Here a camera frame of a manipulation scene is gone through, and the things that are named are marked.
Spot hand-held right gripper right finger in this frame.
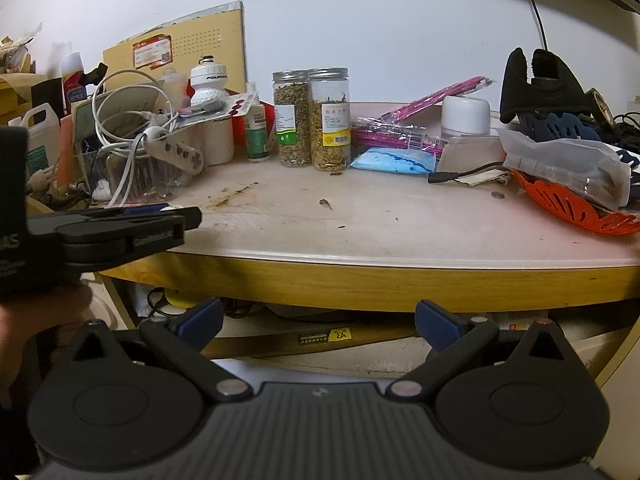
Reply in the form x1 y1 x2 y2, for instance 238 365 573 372
390 299 581 403

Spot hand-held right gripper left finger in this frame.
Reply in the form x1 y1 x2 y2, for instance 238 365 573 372
67 296 251 403

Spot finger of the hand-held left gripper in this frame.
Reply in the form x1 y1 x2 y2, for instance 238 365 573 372
56 206 203 267
29 203 173 225

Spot person's left hand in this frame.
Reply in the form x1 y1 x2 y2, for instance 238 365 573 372
0 272 97 391

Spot clear plastic organizer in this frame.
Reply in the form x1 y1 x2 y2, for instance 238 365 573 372
74 147 193 203

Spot white power strip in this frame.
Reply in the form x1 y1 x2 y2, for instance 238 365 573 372
141 126 206 176

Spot wooden table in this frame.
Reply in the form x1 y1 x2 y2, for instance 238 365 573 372
22 101 640 333

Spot white cylindrical container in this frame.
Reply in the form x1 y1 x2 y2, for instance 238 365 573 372
201 119 236 166

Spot white plastic jug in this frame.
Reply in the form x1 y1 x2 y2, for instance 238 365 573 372
7 103 63 178

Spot small white green-label bottle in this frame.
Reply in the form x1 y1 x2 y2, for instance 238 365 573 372
245 101 271 162

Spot white sports bottle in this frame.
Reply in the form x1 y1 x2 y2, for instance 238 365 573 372
189 54 232 107

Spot black clip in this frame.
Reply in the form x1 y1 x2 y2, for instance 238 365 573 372
82 62 109 87

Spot white red spray can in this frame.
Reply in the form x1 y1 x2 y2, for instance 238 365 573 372
60 52 89 113

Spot blue powder packet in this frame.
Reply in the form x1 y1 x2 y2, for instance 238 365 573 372
349 147 437 176

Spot jar of green dried herbs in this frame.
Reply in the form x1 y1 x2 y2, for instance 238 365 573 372
272 70 313 169

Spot brown paper envelope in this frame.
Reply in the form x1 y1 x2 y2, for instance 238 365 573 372
436 136 508 188

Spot orange plastic mesh tray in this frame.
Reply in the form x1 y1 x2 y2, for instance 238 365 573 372
511 169 640 237

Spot yellow cardboard box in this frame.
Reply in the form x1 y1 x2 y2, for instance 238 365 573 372
102 1 247 98

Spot pink straws packet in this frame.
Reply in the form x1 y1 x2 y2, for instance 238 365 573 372
350 76 494 153

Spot clear plastic bag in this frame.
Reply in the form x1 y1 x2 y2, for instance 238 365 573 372
496 127 632 212

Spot jar of yellow dried herbs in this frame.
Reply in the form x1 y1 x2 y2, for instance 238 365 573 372
307 66 352 174

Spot white round jar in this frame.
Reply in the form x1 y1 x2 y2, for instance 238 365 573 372
441 95 492 137

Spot dark blue plastic pieces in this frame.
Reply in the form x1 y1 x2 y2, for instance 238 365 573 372
517 111 603 142

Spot tape roll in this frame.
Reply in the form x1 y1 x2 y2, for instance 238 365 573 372
586 88 617 130

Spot wooden rail with yellow sticker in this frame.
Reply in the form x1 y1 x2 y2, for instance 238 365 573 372
207 321 418 360

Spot black cable with plug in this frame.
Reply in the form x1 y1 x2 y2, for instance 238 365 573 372
428 161 507 185

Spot black hanging cable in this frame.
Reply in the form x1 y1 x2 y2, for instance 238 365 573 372
519 0 550 53

